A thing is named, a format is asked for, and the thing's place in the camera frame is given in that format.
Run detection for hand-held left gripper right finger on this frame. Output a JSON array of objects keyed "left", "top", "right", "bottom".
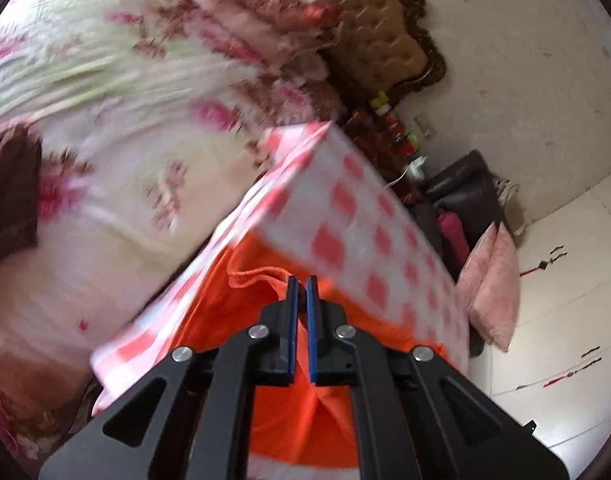
[{"left": 306, "top": 275, "right": 570, "bottom": 480}]

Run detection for pink pillow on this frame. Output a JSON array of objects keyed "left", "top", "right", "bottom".
[{"left": 455, "top": 221, "right": 521, "bottom": 353}]

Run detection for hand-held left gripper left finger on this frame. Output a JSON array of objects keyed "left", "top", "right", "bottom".
[{"left": 38, "top": 276, "right": 299, "bottom": 480}]

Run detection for dark wooden nightstand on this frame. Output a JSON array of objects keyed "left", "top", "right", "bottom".
[{"left": 343, "top": 90, "right": 426, "bottom": 201}]

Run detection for tufted brown headboard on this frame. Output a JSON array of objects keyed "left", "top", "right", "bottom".
[{"left": 272, "top": 0, "right": 447, "bottom": 106}]

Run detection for orange pants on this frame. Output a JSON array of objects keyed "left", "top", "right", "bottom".
[{"left": 172, "top": 247, "right": 449, "bottom": 471}]

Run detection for white charger with cable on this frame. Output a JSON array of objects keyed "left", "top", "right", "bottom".
[{"left": 385, "top": 156, "right": 429, "bottom": 191}]

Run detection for white wardrobe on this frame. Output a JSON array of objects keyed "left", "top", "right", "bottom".
[{"left": 478, "top": 165, "right": 611, "bottom": 461}]

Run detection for magenta cloth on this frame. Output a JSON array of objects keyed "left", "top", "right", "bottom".
[{"left": 438, "top": 211, "right": 471, "bottom": 271}]

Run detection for floral bed blanket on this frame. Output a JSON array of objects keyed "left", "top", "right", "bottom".
[{"left": 0, "top": 0, "right": 346, "bottom": 461}]

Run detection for red white checkered tablecloth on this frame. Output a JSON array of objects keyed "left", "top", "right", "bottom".
[{"left": 90, "top": 121, "right": 471, "bottom": 480}]

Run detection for dark brown cloth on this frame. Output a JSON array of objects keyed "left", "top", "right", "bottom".
[{"left": 0, "top": 122, "right": 43, "bottom": 268}]

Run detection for stack of floral pillows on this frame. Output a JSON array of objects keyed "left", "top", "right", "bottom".
[{"left": 152, "top": 0, "right": 343, "bottom": 68}]

